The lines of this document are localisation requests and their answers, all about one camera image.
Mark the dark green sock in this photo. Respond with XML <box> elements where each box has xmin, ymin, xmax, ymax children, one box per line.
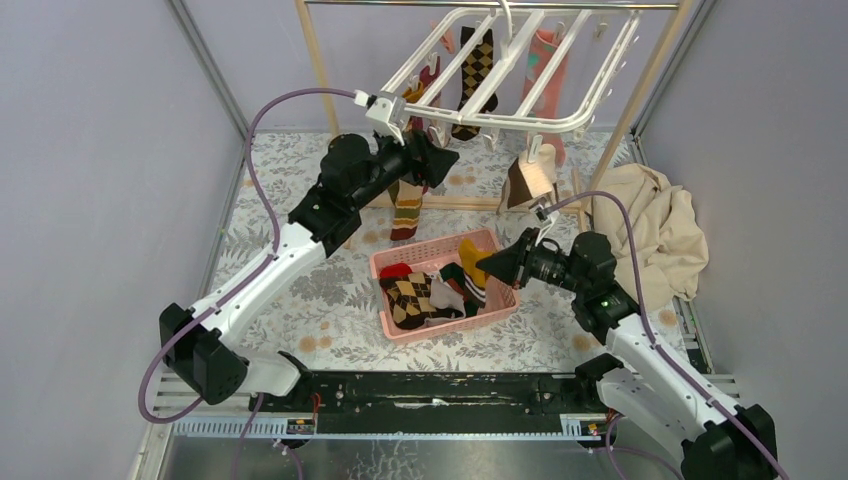
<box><xmin>439</xmin><ymin>262</ymin><xmax>480</xmax><ymax>317</ymax></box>

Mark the grey sock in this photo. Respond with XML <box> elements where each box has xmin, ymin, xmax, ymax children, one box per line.
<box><xmin>422</xmin><ymin>276</ymin><xmax>466</xmax><ymax>328</ymax></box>

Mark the pink sock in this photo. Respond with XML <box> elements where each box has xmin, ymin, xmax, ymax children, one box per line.
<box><xmin>519</xmin><ymin>27</ymin><xmax>571</xmax><ymax>167</ymax></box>

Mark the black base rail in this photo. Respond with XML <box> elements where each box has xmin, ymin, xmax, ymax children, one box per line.
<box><xmin>249</xmin><ymin>371</ymin><xmax>611</xmax><ymax>437</ymax></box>

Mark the pink plastic basket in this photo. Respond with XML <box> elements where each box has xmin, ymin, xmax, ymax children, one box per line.
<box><xmin>369</xmin><ymin>228</ymin><xmax>519</xmax><ymax>345</ymax></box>

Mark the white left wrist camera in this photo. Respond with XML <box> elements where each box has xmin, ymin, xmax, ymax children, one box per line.
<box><xmin>354</xmin><ymin>90</ymin><xmax>409</xmax><ymax>146</ymax></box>

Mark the white plastic clip hanger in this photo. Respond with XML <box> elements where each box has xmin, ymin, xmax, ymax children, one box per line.
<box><xmin>378</xmin><ymin>1</ymin><xmax>648</xmax><ymax>134</ymax></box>

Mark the cream sock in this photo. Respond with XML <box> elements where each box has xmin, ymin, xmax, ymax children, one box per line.
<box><xmin>496</xmin><ymin>143</ymin><xmax>559</xmax><ymax>214</ymax></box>

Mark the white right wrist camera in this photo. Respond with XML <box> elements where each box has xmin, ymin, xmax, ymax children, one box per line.
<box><xmin>532</xmin><ymin>203</ymin><xmax>560</xmax><ymax>246</ymax></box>

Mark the red patterned sock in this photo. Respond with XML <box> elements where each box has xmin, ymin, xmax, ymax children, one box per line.
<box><xmin>378</xmin><ymin>263</ymin><xmax>413</xmax><ymax>280</ymax></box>

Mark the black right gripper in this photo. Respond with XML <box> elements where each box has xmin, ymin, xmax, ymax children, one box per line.
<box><xmin>476</xmin><ymin>227</ymin><xmax>587</xmax><ymax>295</ymax></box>

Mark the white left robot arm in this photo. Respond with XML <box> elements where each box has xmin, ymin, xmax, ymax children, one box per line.
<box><xmin>159</xmin><ymin>130</ymin><xmax>459</xmax><ymax>411</ymax></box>

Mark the beige crumpled cloth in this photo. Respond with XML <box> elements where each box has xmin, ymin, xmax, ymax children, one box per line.
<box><xmin>599</xmin><ymin>163</ymin><xmax>709</xmax><ymax>312</ymax></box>

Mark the brown argyle sock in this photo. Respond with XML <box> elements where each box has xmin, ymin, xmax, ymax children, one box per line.
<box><xmin>451</xmin><ymin>29</ymin><xmax>494</xmax><ymax>141</ymax></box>
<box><xmin>379</xmin><ymin>272</ymin><xmax>438</xmax><ymax>330</ymax></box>

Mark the wooden drying rack frame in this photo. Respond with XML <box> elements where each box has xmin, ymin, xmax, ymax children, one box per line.
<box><xmin>294</xmin><ymin>0</ymin><xmax>697</xmax><ymax>233</ymax></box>

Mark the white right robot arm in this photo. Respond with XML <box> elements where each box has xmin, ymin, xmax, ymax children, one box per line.
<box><xmin>476</xmin><ymin>228</ymin><xmax>781</xmax><ymax>479</ymax></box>

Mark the mustard yellow striped sock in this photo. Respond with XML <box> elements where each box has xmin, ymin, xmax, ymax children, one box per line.
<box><xmin>458</xmin><ymin>238</ymin><xmax>494</xmax><ymax>308</ymax></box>

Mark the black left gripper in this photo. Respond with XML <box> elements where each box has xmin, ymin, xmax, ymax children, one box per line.
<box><xmin>348</xmin><ymin>122</ymin><xmax>455</xmax><ymax>210</ymax></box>

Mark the maroon hanging sock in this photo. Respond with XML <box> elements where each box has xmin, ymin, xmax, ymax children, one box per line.
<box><xmin>404</xmin><ymin>52</ymin><xmax>448</xmax><ymax>147</ymax></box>

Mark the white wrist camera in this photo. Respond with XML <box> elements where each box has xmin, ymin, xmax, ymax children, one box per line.
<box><xmin>354</xmin><ymin>90</ymin><xmax>409</xmax><ymax>146</ymax></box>
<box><xmin>532</xmin><ymin>203</ymin><xmax>560</xmax><ymax>246</ymax></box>

